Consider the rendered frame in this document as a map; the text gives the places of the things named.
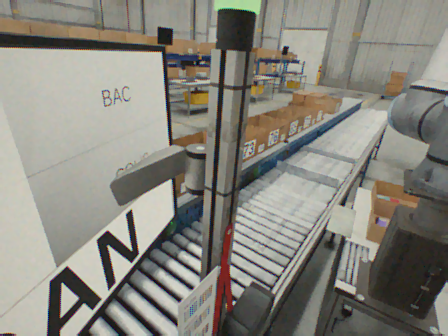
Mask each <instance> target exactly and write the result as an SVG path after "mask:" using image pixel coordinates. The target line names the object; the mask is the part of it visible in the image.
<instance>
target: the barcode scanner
mask: <svg viewBox="0 0 448 336"><path fill-rule="evenodd" d="M274 299H275V294H274V292H271V291H270V290H267V289H266V288H265V287H263V286H261V285H259V284H258V283H256V282H254V281H252V282H250V285H249V287H246V288H245V290H243V292H242V294H241V295H240V297H239V298H238V299H237V301H236V302H235V303H234V305H233V308H232V311H230V313H229V314H228V313H227V315H226V316H225V318H224V333H225V334H226V335H227V336H258V334H259V332H260V331H261V328H262V327H263V326H264V323H265V322H266V319H267V318H268V317H269V314H270V313H271V311H272V308H273V306H274Z"/></svg>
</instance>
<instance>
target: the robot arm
mask: <svg viewBox="0 0 448 336"><path fill-rule="evenodd" d="M387 118H388V123H389V125H390V126H391V128H393V130H394V131H397V132H398V133H400V134H401V135H403V136H408V137H410V138H414V139H416V140H417V141H421V142H423V143H425V144H429V146H428V151H427V153H426V155H425V158H424V159H423V161H422V162H420V164H419V165H417V167H416V168H415V170H413V171H412V174H411V176H410V178H409V180H410V181H411V182H412V184H414V185H415V186H417V187H418V188H420V189H423V190H424V191H428V192H429V193H431V194H436V195H438V196H440V197H445V198H448V23H447V26H446V27H445V29H444V32H443V33H442V35H441V38H440V39H439V43H438V44H437V46H436V48H435V50H434V51H433V54H432V56H431V59H430V60H429V62H428V64H427V66H426V67H425V71H424V72H423V75H422V77H421V78H420V80H417V81H415V83H412V84H411V85H410V86H409V89H408V91H407V93H403V94H401V95H399V96H397V97H396V99H394V100H393V101H392V103H391V105H390V107H389V109H388V114H387Z"/></svg>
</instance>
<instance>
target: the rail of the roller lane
mask: <svg viewBox="0 0 448 336"><path fill-rule="evenodd" d="M387 125H388V118H387V119H386V121H385V123H383V125H382V127H381V128H380V130H379V131H378V133H377V134H376V136H375V138H373V140H372V142H371V143H370V145H369V146H368V147H367V149H366V151H365V153H364V154H363V155H362V157H361V158H360V160H359V162H357V165H355V167H354V169H353V171H352V174H351V175H350V174H349V176H348V178H346V181H345V182H344V184H343V185H342V186H341V189H339V191H338V193H337V194H336V196H335V197H334V198H333V200H332V202H330V205H329V206H328V208H327V209H326V210H325V213H323V215H322V217H321V218H320V220H319V221H318V222H317V224H316V225H315V226H314V229H312V231H311V233H310V234H309V236H308V237H307V238H306V240H305V242H304V244H303V245H302V246H301V248H300V249H299V250H298V253H296V255H295V257H294V258H293V260H292V261H291V262H290V264H289V266H288V268H287V269H286V270H285V272H284V273H283V274H282V276H281V277H280V279H279V280H278V282H277V284H276V285H275V286H274V288H273V289H272V291H271V292H274V294H275V299H274V306H273V308H272V311H271V313H270V314H269V317H268V318H267V319H266V322H265V323H264V326H263V327H262V328H261V331H260V332H259V334H258V336H263V335H264V332H265V331H266V329H267V327H269V324H270V323H271V321H272V319H273V318H274V315H275V314H276V313H277V311H278V309H279V308H280V306H281V304H282V302H283V300H284V299H285V297H286V295H288V292H289V291H290V288H291V287H292V286H293V283H294V282H295V281H296V279H297V277H298V275H299V274H300V272H301V270H302V269H303V267H304V265H305V263H306V261H307V260H308V259H309V256H310V255H311V254H312V251H313V250H314V247H316V245H317V243H318V242H319V240H320V238H321V237H322V234H323V233H324V231H325V229H326V228H327V226H328V223H329V221H330V216H331V215H332V213H333V208H334V207H335V205H341V202H342V201H343V199H344V197H345V196H346V194H347V192H349V189H350V188H351V185H352V184H353V183H354V180H355V179H356V178H357V176H358V174H359V172H360V170H361V169H362V167H363V165H364V164H365V162H366V160H367V158H368V157H369V156H370V153H371V152H372V149H373V148H374V147H375V144H377V142H378V138H379V137H380V136H381V135H382V132H383V131H384V130H385V128H386V126H387ZM350 176H351V178H350ZM349 178H350V180H349Z"/></svg>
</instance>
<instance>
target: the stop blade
mask: <svg viewBox="0 0 448 336"><path fill-rule="evenodd" d="M276 169H278V170H282V171H285V172H287V173H291V174H293V175H296V176H300V177H302V178H306V179H309V180H311V181H316V182H318V183H320V184H325V185H327V186H331V187H333V188H336V189H337V186H338V181H339V179H338V178H333V177H330V176H326V175H324V174H322V173H317V172H314V171H312V170H307V169H305V168H301V167H298V166H296V165H291V164H289V163H287V162H282V161H280V160H277V168H276Z"/></svg>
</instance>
